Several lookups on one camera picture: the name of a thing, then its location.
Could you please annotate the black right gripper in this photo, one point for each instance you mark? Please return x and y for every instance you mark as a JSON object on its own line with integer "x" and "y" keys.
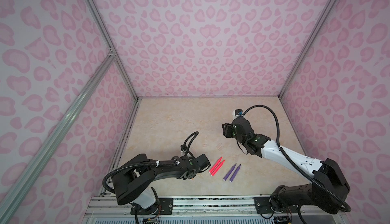
{"x": 227, "y": 129}

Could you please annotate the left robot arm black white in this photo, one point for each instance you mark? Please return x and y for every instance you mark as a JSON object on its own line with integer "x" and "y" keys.
{"x": 131, "y": 182}

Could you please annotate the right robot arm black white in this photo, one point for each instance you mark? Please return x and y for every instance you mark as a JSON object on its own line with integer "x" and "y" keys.
{"x": 327, "y": 187}

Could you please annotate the pink marker pen left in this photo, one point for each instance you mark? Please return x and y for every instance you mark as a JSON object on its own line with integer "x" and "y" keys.
{"x": 215, "y": 165}

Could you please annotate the pink marker pen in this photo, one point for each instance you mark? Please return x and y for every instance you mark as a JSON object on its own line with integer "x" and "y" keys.
{"x": 215, "y": 165}
{"x": 217, "y": 168}

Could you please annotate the pink marker pen right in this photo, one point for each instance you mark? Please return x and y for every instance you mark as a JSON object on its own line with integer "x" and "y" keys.
{"x": 217, "y": 168}

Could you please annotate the purple marker pen left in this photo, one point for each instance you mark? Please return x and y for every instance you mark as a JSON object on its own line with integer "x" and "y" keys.
{"x": 229, "y": 172}

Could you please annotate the purple marker pen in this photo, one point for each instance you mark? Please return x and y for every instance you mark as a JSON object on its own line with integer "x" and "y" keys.
{"x": 229, "y": 172}
{"x": 235, "y": 173}

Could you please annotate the purple marker pen right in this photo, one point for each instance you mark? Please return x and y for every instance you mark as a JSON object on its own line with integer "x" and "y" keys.
{"x": 235, "y": 173}

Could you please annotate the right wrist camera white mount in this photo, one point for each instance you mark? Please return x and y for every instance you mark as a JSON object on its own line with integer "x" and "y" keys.
{"x": 237, "y": 113}

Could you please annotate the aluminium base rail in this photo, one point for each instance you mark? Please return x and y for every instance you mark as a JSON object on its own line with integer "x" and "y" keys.
{"x": 244, "y": 209}

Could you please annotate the aluminium corner frame post right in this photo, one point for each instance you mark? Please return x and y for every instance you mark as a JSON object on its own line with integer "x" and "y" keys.
{"x": 319, "y": 24}

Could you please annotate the aluminium corner frame post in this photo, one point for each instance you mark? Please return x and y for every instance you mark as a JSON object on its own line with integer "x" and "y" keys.
{"x": 92, "y": 6}
{"x": 319, "y": 24}

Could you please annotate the aluminium diagonal frame bar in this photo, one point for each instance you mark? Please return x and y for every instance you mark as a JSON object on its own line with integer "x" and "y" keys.
{"x": 22, "y": 186}

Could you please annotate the aluminium corner frame post left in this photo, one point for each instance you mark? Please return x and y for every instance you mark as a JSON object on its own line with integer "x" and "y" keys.
{"x": 92, "y": 6}

